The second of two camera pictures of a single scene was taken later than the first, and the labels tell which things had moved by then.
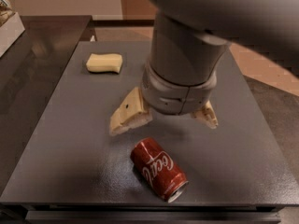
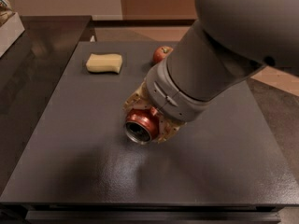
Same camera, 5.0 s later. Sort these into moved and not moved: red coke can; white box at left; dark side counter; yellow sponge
Moved: red coke can
Not moved: white box at left; dark side counter; yellow sponge
